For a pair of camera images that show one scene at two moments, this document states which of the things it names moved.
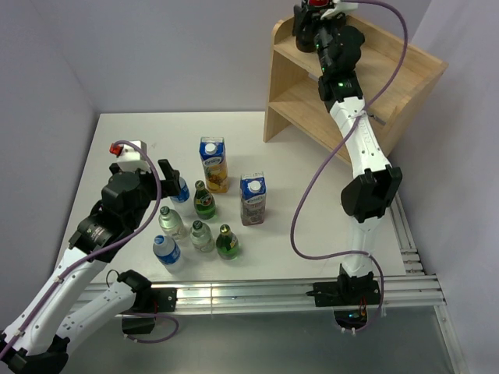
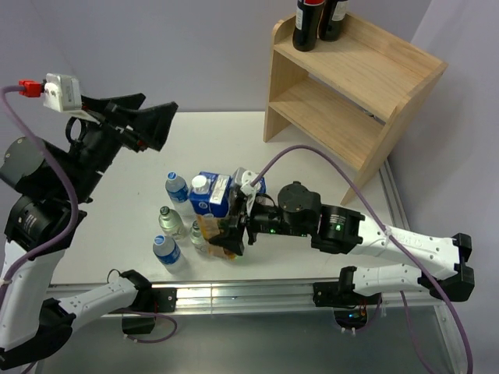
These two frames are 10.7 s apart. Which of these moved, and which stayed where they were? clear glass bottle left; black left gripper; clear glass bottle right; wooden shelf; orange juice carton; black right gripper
Moved: orange juice carton; black right gripper; black left gripper
Stayed: clear glass bottle left; wooden shelf; clear glass bottle right
